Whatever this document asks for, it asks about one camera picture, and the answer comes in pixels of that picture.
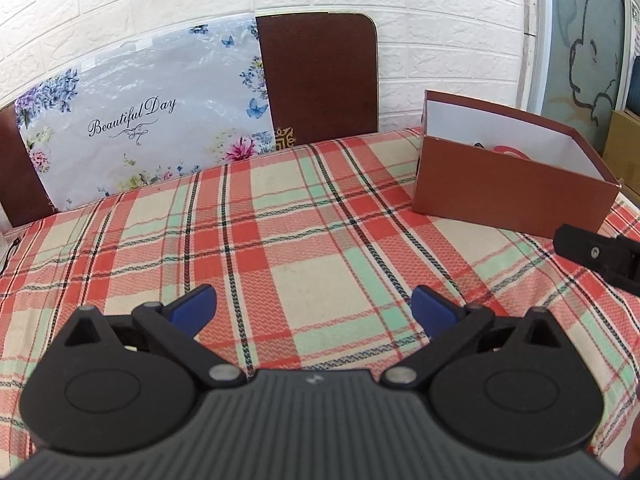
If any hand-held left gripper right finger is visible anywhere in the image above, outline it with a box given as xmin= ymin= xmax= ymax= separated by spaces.
xmin=382 ymin=285 xmax=563 ymax=388

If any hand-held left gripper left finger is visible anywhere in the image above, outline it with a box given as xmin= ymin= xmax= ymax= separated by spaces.
xmin=62 ymin=284 xmax=246 ymax=388

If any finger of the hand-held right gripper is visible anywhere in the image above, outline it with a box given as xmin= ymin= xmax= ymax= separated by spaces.
xmin=554 ymin=223 xmax=640 ymax=296

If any brown storage box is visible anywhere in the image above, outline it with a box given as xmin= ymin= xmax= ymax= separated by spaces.
xmin=411 ymin=90 xmax=622 ymax=239

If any tan cardboard box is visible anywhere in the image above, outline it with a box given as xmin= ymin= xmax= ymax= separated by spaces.
xmin=602 ymin=109 xmax=640 ymax=186

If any red plaid blanket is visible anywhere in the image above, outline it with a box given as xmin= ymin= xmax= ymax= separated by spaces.
xmin=0 ymin=126 xmax=640 ymax=476

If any floral plastic bag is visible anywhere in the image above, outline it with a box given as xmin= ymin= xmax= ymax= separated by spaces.
xmin=14 ymin=17 xmax=278 ymax=212

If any cartoon glass door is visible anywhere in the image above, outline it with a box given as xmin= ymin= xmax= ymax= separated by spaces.
xmin=522 ymin=0 xmax=640 ymax=161

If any brown wooden headboard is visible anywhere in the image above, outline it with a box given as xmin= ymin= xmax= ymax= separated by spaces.
xmin=0 ymin=11 xmax=379 ymax=228

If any black cable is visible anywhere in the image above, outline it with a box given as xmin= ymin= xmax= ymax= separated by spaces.
xmin=0 ymin=232 xmax=22 ymax=276

